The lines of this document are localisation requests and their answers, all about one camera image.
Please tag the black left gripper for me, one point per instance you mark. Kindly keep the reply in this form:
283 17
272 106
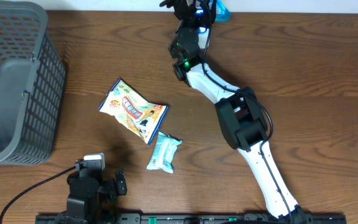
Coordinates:
113 191

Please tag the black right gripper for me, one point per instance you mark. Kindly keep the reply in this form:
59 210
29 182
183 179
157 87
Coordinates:
202 16

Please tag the blue mouthwash bottle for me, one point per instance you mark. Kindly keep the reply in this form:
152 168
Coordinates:
219 12

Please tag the light blue wipes pack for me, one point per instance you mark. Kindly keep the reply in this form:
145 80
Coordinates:
163 154

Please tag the yellow snack bag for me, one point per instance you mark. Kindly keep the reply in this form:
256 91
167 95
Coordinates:
133 111

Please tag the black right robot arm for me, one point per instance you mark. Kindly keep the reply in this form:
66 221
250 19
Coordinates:
245 123

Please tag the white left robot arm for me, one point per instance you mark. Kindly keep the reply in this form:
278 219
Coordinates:
88 194

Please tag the dark grey plastic basket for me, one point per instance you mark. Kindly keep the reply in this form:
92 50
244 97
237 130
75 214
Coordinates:
32 81

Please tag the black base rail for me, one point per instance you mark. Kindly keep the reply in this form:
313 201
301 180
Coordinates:
135 218

